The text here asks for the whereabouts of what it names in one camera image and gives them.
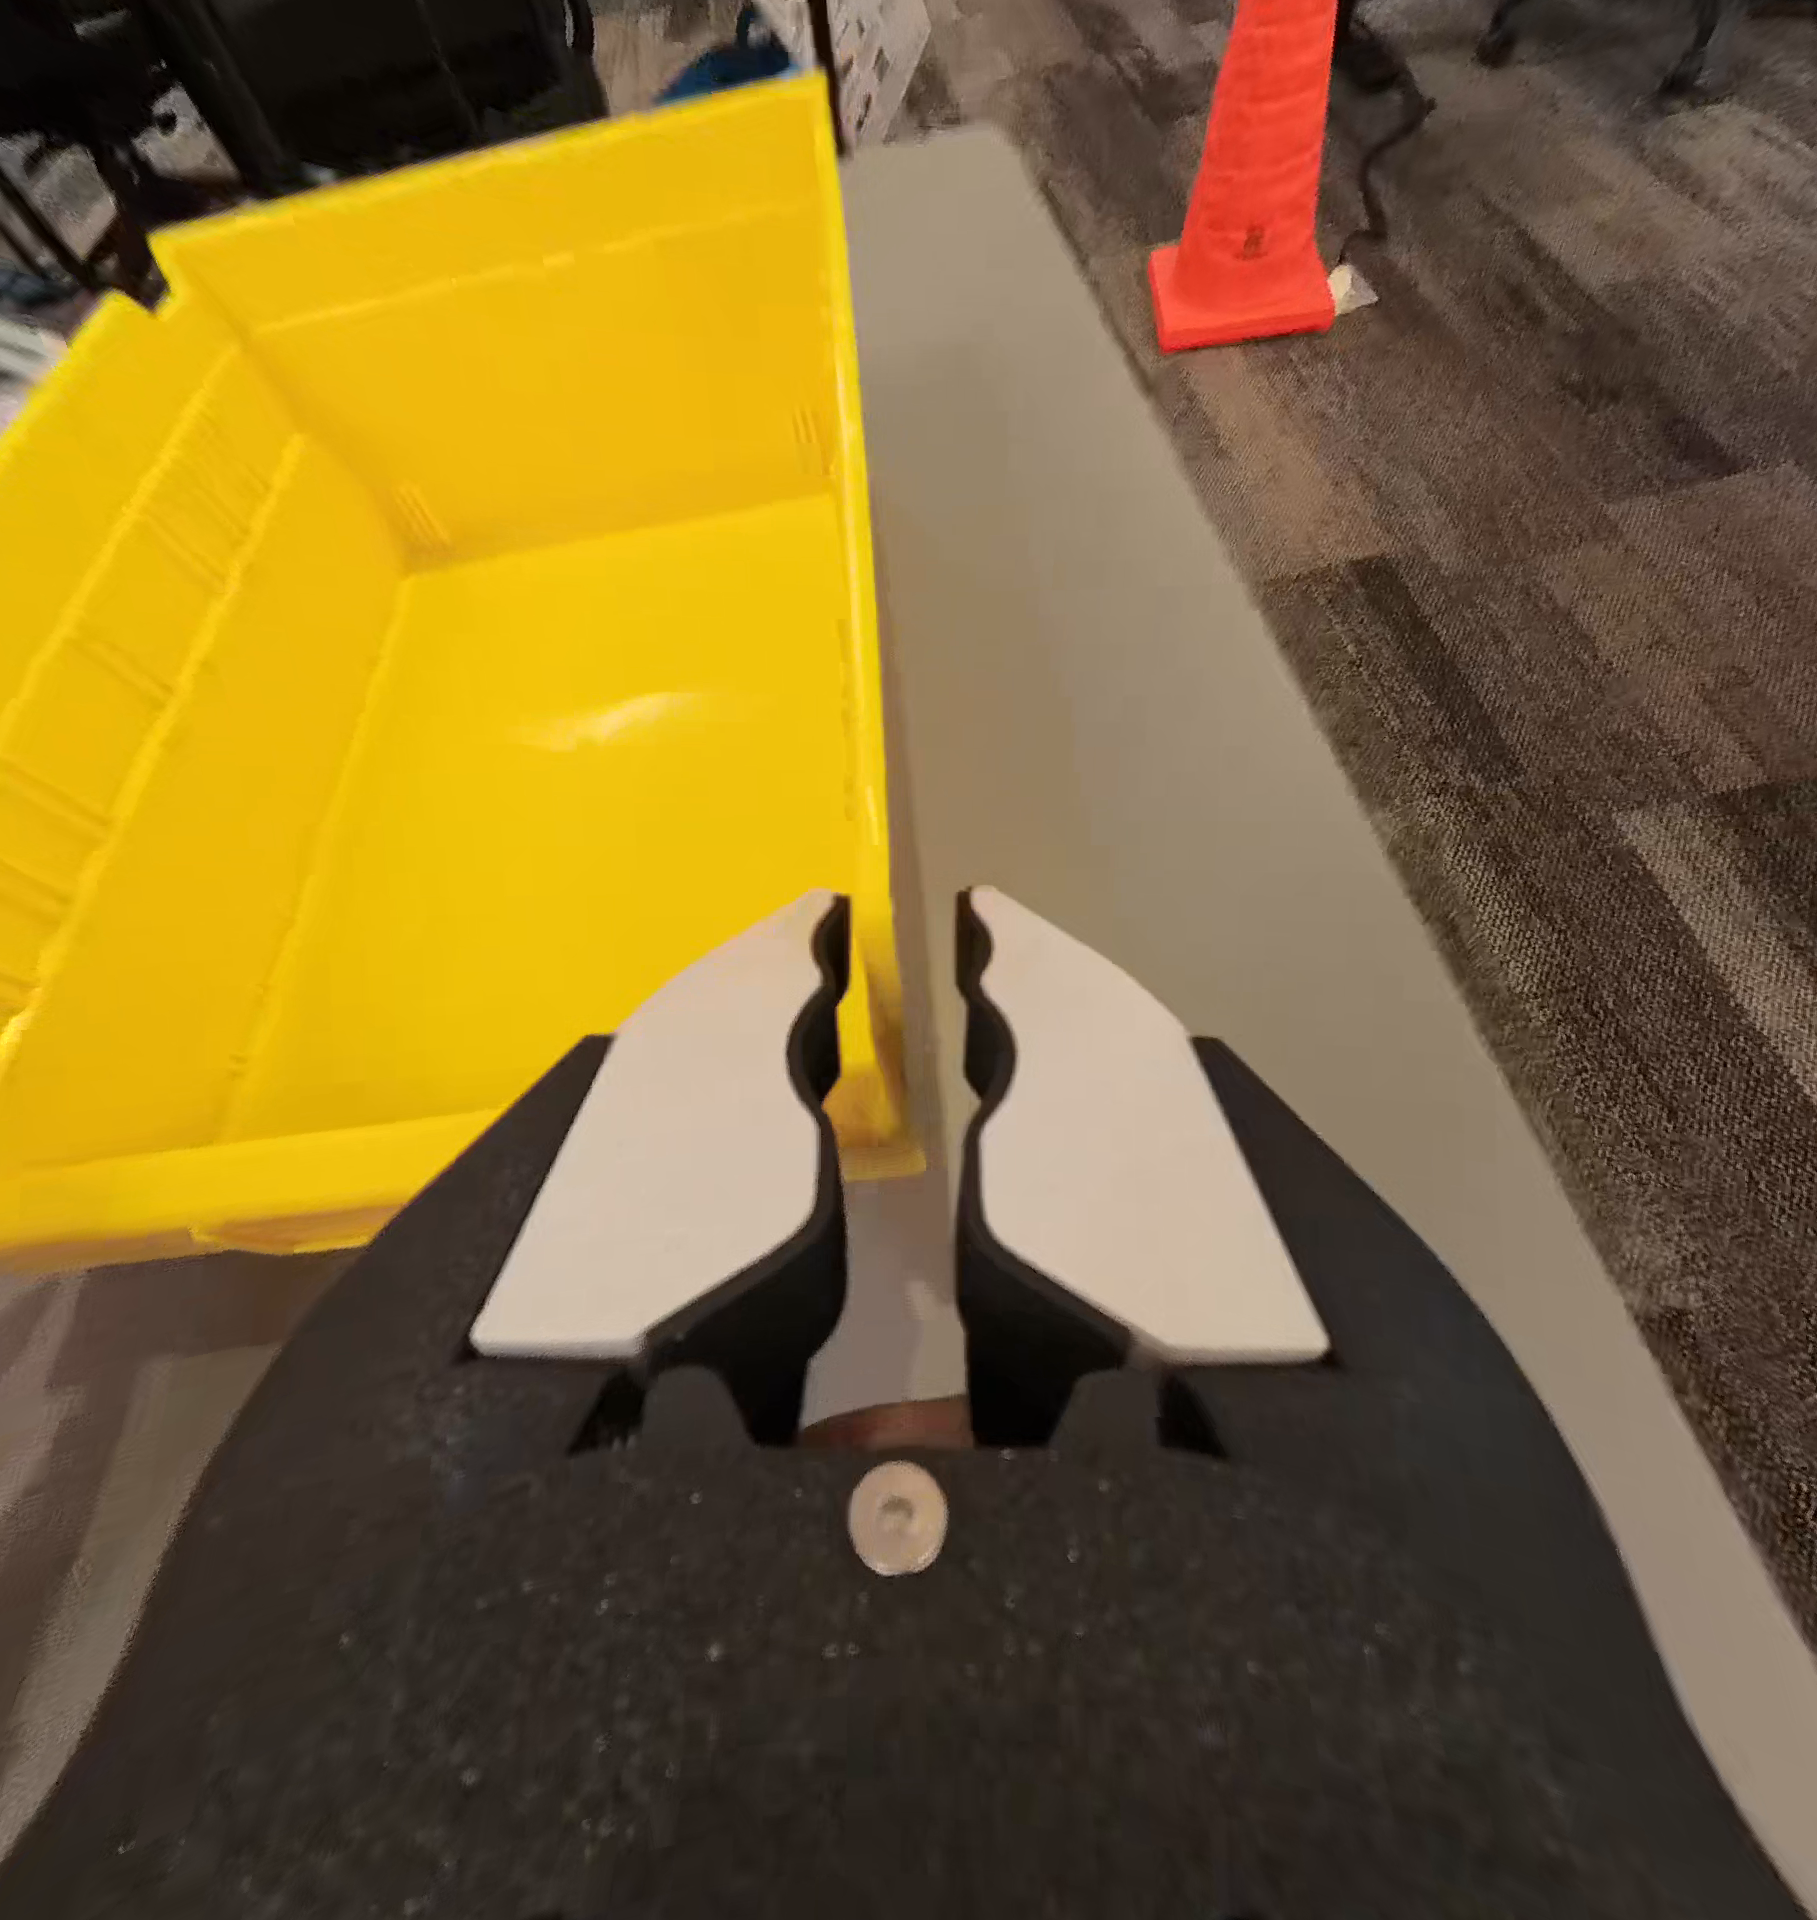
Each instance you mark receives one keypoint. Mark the yellow plastic box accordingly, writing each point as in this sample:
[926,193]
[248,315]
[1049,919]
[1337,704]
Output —
[547,752]

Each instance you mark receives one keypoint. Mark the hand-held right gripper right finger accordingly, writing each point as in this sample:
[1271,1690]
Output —
[1134,1202]

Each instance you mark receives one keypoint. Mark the black office chair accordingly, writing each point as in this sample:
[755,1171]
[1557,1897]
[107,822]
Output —
[1599,38]
[400,77]

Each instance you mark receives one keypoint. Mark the orange traffic cone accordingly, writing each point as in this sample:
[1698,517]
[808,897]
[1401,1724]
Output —
[1254,196]

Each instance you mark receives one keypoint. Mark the white printed sheet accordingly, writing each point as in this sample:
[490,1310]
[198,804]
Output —
[879,69]

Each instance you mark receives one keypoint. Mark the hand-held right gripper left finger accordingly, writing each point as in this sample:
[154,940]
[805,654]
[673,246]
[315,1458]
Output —
[668,1202]

